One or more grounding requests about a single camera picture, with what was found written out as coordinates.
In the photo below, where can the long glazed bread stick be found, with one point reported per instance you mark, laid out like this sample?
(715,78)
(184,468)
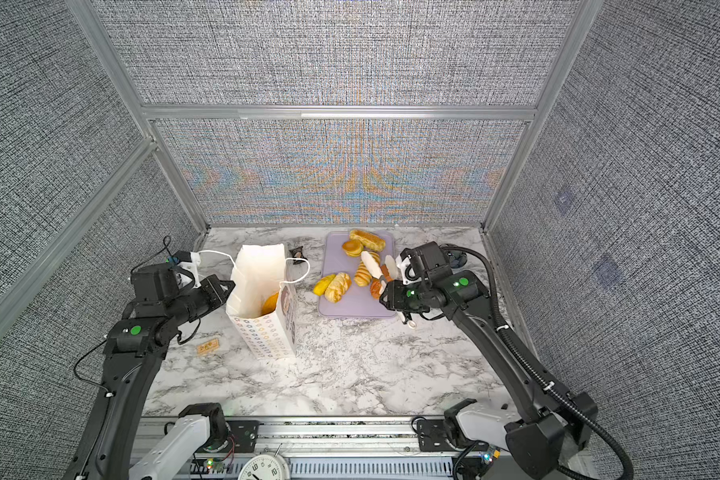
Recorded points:
(370,241)

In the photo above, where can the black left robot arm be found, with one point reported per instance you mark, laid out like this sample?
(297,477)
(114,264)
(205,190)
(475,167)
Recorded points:
(133,353)

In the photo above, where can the white analog clock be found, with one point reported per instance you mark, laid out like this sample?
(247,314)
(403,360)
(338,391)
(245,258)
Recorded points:
(265,466)

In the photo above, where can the grey round dish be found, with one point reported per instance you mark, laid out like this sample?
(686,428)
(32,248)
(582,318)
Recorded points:
(457,258)

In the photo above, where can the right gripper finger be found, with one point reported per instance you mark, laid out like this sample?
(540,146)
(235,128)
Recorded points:
(390,269)
(372,262)

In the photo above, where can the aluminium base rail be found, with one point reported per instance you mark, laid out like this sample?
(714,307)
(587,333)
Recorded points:
(204,429)

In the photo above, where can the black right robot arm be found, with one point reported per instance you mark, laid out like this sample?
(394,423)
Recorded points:
(460,284)

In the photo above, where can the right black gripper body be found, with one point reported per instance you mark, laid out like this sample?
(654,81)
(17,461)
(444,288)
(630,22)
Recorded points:
(413,296)

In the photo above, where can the small round bun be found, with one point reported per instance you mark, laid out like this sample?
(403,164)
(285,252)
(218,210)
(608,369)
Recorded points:
(353,248)

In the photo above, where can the reddish brown croissant pastry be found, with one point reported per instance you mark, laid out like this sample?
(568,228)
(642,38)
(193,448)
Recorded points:
(378,285)

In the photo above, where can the sesame oval bread roll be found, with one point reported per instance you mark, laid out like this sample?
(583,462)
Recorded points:
(270,304)

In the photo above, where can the pale braided bread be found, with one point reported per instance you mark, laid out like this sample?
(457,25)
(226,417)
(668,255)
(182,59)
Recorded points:
(338,287)

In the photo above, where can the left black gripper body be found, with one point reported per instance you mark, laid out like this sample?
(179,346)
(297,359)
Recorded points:
(204,300)

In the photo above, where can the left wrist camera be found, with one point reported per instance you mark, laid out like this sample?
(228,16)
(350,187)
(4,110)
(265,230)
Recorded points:
(164,281)

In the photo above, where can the white patterned paper bag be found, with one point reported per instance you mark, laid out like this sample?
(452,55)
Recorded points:
(260,271)

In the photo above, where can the yellow lemon shaped bread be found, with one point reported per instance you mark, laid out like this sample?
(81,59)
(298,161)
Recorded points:
(322,285)

